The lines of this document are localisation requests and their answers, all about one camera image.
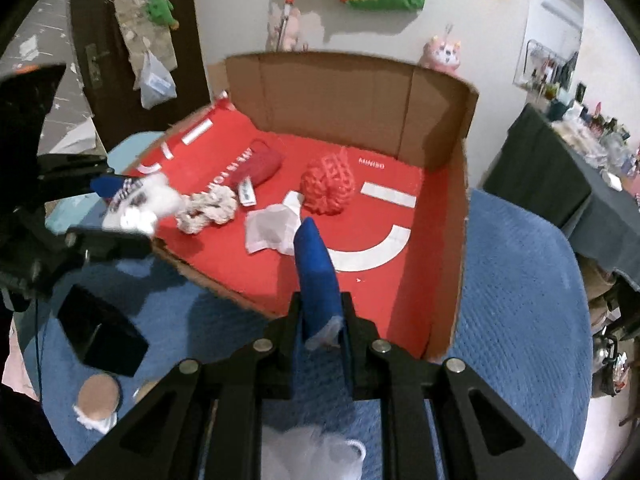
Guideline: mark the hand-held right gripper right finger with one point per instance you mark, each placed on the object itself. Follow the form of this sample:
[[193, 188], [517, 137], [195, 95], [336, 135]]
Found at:
[[365, 370]]

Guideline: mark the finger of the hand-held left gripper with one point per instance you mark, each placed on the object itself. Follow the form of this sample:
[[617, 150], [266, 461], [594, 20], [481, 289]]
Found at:
[[107, 186], [110, 242]]

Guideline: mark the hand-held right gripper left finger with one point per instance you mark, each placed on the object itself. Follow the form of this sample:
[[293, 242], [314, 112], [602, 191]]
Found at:
[[280, 360]]

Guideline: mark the white fluffy bunny toy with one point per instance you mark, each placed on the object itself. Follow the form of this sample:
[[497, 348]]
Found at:
[[155, 200]]

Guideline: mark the blue towel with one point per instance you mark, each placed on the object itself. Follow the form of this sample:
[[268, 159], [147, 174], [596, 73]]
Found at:
[[315, 270]]

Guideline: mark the white mesh bath sponge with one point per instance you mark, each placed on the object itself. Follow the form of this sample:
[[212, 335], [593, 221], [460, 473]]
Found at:
[[305, 455]]

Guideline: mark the cream lace scrunchie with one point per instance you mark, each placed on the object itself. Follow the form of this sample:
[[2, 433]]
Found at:
[[210, 210]]

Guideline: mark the white translucent pouch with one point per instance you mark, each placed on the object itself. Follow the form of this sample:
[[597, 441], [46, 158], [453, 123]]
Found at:
[[270, 230]]

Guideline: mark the tan powder puff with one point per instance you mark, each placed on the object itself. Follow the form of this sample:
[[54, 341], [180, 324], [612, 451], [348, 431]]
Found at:
[[100, 395], [146, 390]]

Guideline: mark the red knitted pouch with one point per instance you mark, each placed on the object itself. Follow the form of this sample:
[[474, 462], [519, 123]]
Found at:
[[262, 162]]

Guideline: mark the red mesh bath sponge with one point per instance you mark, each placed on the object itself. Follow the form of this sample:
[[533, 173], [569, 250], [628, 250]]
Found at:
[[330, 182]]

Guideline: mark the cardboard box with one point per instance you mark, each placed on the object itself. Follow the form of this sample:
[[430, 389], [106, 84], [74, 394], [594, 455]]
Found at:
[[350, 95]]

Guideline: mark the light blue bed sheet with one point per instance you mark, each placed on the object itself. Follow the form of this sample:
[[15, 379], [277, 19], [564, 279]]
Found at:
[[130, 152]]

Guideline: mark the white paper sheet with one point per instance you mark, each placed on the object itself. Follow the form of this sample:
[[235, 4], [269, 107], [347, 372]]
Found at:
[[75, 137]]

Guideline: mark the dark patterned tin box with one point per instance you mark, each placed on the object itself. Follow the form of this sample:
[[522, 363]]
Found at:
[[100, 330]]

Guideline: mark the clear plastic bag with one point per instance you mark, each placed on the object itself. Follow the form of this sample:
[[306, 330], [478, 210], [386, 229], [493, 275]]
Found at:
[[155, 85]]

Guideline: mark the blue textured blanket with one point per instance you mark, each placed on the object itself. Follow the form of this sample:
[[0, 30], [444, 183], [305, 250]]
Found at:
[[510, 360]]

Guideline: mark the pink cloth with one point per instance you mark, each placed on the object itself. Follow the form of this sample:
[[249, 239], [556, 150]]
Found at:
[[20, 370]]

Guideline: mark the dark brown door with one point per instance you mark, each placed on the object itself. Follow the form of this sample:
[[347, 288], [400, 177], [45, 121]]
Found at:
[[100, 10]]

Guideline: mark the green plush toy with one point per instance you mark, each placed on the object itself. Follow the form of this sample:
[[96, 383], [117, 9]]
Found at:
[[161, 10]]

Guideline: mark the toy stick with orange tip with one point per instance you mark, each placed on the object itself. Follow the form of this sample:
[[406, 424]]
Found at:
[[286, 25]]

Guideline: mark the pink plush toy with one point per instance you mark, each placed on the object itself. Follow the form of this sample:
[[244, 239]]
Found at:
[[295, 25]]

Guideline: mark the table with dark cloth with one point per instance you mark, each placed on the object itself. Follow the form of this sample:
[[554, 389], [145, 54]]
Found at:
[[545, 185]]

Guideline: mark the pink cat plush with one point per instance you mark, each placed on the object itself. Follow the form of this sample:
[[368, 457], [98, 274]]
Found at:
[[442, 55]]

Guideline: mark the row of cosmetics bottles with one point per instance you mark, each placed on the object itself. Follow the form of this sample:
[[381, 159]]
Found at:
[[600, 145]]

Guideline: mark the beige hanging wall organizer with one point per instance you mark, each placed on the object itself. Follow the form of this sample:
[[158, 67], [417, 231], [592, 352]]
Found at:
[[127, 20]]

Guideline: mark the wall mirror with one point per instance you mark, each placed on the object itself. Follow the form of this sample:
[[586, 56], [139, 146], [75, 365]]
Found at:
[[550, 35]]

